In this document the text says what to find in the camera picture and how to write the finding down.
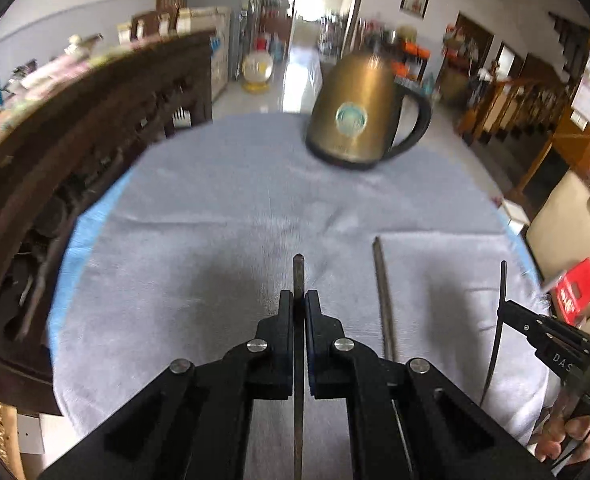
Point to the dark chopstick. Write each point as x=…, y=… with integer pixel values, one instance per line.
x=382, y=285
x=299, y=275
x=500, y=285

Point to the small white stool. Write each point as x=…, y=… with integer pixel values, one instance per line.
x=514, y=212

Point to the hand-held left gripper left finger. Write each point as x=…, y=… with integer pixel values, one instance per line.
x=287, y=310

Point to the wooden stair railing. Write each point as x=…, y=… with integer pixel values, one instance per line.
x=515, y=110

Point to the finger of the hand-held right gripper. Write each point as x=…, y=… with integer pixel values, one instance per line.
x=517, y=315

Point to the bronze electric kettle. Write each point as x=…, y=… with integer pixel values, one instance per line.
x=365, y=105

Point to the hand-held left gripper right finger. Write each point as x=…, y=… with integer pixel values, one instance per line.
x=311, y=310

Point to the carved wooden sideboard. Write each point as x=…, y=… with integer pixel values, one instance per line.
x=75, y=160

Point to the grey tablecloth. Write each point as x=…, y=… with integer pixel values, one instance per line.
x=215, y=220

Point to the beige sofa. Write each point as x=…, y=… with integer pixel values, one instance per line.
x=565, y=225

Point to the blue tablecloth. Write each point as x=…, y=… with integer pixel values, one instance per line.
x=90, y=240

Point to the person's right hand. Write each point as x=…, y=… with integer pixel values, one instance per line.
x=570, y=432

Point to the small floor fan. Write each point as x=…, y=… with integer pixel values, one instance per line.
x=257, y=70

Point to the red packet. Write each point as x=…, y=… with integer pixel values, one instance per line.
x=577, y=290

